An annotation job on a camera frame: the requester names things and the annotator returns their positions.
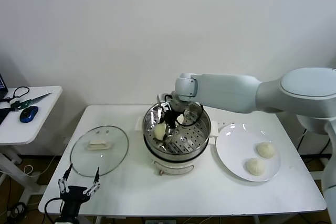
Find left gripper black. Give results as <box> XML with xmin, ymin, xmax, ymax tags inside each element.
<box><xmin>57</xmin><ymin>163</ymin><xmax>102</xmax><ymax>216</ymax></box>

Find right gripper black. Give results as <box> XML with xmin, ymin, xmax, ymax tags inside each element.
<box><xmin>163</xmin><ymin>104</ymin><xmax>182</xmax><ymax>146</ymax></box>

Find glass lid with cream handle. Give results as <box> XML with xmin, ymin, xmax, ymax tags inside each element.
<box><xmin>70</xmin><ymin>125</ymin><xmax>130</xmax><ymax>178</ymax></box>

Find steel perforated steamer basket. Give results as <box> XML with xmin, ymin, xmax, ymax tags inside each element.
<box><xmin>134</xmin><ymin>99</ymin><xmax>220</xmax><ymax>158</ymax></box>

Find white electric cooker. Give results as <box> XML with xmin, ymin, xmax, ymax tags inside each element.
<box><xmin>134</xmin><ymin>116</ymin><xmax>220</xmax><ymax>176</ymax></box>

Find white round plate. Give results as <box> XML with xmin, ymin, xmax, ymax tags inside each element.
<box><xmin>215</xmin><ymin>123</ymin><xmax>282</xmax><ymax>183</ymax></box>

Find white side table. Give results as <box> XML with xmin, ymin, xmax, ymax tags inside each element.
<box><xmin>0</xmin><ymin>86</ymin><xmax>63</xmax><ymax>204</ymax></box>

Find blue computer mouse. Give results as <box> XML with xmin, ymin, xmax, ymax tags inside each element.
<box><xmin>19</xmin><ymin>105</ymin><xmax>39</xmax><ymax>124</ymax></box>

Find laptop with blue screen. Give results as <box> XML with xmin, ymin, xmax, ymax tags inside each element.
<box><xmin>0</xmin><ymin>73</ymin><xmax>8</xmax><ymax>99</ymax></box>

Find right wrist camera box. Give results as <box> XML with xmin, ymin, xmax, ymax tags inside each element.
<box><xmin>156</xmin><ymin>92</ymin><xmax>173</xmax><ymax>109</ymax></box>

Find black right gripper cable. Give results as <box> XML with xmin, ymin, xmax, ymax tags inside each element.
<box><xmin>181</xmin><ymin>103</ymin><xmax>204</xmax><ymax>127</ymax></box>

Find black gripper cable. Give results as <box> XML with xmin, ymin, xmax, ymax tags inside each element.
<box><xmin>181</xmin><ymin>103</ymin><xmax>204</xmax><ymax>127</ymax></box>
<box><xmin>44</xmin><ymin>197</ymin><xmax>64</xmax><ymax>220</ymax></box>

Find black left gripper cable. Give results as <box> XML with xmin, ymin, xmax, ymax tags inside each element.
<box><xmin>44</xmin><ymin>197</ymin><xmax>64</xmax><ymax>220</ymax></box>

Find white floor cable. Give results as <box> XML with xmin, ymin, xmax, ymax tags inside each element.
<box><xmin>23</xmin><ymin>155</ymin><xmax>57</xmax><ymax>177</ymax></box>

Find black floor cables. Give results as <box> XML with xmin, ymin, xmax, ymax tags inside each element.
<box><xmin>0</xmin><ymin>174</ymin><xmax>27</xmax><ymax>224</ymax></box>

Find green handled scissors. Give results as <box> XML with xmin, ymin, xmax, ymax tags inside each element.
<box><xmin>10</xmin><ymin>92</ymin><xmax>53</xmax><ymax>112</ymax></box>

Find black looped cable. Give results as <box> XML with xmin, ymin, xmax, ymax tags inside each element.
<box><xmin>0</xmin><ymin>86</ymin><xmax>30</xmax><ymax>104</ymax></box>

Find black cable with adapter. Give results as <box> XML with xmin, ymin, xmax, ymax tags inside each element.
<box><xmin>296</xmin><ymin>126</ymin><xmax>332</xmax><ymax>155</ymax></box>

